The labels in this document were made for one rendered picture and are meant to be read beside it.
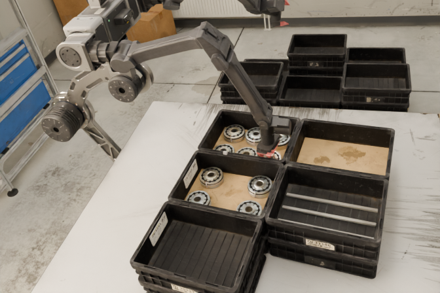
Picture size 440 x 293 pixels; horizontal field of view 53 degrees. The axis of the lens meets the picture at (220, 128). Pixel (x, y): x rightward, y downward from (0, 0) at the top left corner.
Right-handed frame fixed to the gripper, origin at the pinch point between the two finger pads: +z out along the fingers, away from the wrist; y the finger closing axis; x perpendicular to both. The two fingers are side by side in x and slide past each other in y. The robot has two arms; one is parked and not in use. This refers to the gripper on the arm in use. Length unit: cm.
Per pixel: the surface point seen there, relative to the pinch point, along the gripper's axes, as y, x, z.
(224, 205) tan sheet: -28.4, 8.1, 4.0
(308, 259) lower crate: -34.6, -29.3, 12.4
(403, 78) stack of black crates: 132, -37, 38
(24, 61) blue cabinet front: 52, 222, 18
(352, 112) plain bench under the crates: 62, -21, 17
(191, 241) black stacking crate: -49, 12, 4
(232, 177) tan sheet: -13.3, 11.8, 4.2
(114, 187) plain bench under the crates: -28, 71, 18
